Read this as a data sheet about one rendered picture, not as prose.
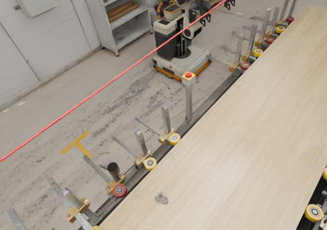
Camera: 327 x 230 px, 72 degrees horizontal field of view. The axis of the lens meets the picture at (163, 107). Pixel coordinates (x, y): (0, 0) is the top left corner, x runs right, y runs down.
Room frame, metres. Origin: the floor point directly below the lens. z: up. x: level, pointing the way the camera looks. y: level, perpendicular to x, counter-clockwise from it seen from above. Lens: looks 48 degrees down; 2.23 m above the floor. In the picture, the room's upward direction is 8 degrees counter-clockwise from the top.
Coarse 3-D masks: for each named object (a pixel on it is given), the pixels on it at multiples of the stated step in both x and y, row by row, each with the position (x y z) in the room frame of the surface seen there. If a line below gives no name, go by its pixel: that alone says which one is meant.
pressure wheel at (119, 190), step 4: (120, 184) 0.61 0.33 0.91; (116, 188) 0.59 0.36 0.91; (120, 188) 0.58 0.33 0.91; (124, 188) 0.58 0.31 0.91; (116, 192) 0.56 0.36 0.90; (120, 192) 0.56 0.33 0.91; (124, 192) 0.55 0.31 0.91; (116, 196) 0.54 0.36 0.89; (120, 196) 0.53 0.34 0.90; (124, 196) 0.57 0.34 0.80
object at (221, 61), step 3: (207, 54) 1.87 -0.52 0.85; (207, 57) 1.84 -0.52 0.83; (210, 57) 1.82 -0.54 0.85; (213, 57) 1.81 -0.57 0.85; (213, 60) 1.79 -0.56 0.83; (216, 60) 1.77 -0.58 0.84; (219, 60) 1.75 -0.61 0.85; (222, 60) 1.74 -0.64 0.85; (219, 63) 1.74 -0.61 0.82; (222, 63) 1.71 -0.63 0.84; (225, 63) 1.69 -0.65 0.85; (228, 63) 1.68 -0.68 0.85; (228, 66) 1.66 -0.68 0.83; (237, 66) 1.62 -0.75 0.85; (237, 69) 1.59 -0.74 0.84; (240, 69) 1.58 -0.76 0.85; (243, 72) 1.54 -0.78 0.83
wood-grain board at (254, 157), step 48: (288, 48) 1.71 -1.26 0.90; (240, 96) 1.19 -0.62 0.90; (288, 96) 1.12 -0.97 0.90; (192, 144) 0.82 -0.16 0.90; (240, 144) 0.76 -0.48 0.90; (288, 144) 0.71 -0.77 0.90; (144, 192) 0.54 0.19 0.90; (192, 192) 0.50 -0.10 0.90; (240, 192) 0.46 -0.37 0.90; (288, 192) 0.42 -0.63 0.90
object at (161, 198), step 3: (159, 192) 0.52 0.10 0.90; (162, 192) 0.52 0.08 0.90; (159, 195) 0.50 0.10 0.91; (162, 195) 0.50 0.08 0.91; (156, 198) 0.49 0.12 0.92; (159, 198) 0.49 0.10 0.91; (162, 198) 0.48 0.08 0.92; (165, 198) 0.48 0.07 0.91; (156, 201) 0.47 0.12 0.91; (159, 201) 0.47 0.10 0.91; (162, 201) 0.46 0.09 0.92; (165, 201) 0.46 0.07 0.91; (162, 204) 0.45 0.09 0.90; (165, 204) 0.45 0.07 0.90
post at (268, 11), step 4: (268, 8) 2.00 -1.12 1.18; (268, 12) 1.98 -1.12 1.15; (268, 16) 1.97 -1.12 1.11; (264, 20) 1.99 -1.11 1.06; (268, 20) 1.99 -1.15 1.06; (264, 24) 1.98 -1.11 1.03; (264, 28) 1.98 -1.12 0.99; (264, 32) 1.98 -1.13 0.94; (260, 36) 1.99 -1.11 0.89; (260, 48) 1.98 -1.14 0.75
